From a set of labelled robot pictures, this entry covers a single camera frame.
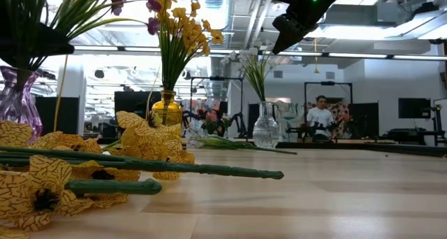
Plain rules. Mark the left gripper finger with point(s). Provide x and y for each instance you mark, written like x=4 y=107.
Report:
x=52 y=45

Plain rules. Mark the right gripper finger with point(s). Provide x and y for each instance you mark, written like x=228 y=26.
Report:
x=290 y=29

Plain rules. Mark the purple ribbed glass vase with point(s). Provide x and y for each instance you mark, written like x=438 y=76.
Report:
x=17 y=102

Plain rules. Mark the yellow artificial flower bunch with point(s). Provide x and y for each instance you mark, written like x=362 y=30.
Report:
x=199 y=33
x=52 y=169
x=167 y=50

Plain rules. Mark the clear glass vase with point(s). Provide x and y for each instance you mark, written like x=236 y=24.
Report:
x=265 y=130

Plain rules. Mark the yellow glass bottle vase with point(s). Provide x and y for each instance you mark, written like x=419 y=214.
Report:
x=167 y=109

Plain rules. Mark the black partition panel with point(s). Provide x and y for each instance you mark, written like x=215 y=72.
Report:
x=59 y=115
x=365 y=120
x=134 y=102
x=252 y=118

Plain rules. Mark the long LED light bar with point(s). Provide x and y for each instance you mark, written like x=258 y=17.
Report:
x=366 y=55

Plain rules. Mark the person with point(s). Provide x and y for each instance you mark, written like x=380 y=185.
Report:
x=320 y=116

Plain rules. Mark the black background table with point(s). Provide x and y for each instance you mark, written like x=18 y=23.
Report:
x=413 y=134

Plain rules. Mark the black equipment stand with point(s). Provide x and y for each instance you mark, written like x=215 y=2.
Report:
x=438 y=120

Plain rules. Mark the silver ventilation duct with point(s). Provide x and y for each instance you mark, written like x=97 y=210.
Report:
x=214 y=8

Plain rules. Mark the black wall monitor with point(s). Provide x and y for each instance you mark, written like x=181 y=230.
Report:
x=413 y=108

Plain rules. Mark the black aluminium table frame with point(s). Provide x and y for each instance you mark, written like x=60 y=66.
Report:
x=384 y=149

